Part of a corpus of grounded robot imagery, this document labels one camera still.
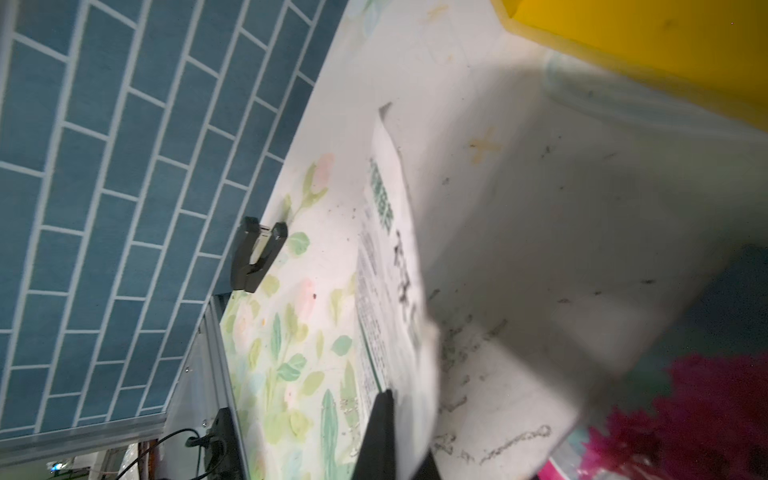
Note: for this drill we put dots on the hollyhock magenta flower packet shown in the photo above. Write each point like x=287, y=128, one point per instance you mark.
x=710, y=422

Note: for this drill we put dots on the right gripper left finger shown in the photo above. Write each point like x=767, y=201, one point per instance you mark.
x=377, y=455

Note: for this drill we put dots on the yellow wooden shelf unit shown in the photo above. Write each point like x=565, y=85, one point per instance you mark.
x=712, y=53

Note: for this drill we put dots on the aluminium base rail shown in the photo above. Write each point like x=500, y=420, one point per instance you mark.
x=195, y=436

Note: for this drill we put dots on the floral table mat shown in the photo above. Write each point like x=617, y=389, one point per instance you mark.
x=386, y=155

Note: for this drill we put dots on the white text seed packet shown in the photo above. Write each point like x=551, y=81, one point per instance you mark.
x=638, y=232

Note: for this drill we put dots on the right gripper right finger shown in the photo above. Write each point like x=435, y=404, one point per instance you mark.
x=428, y=469

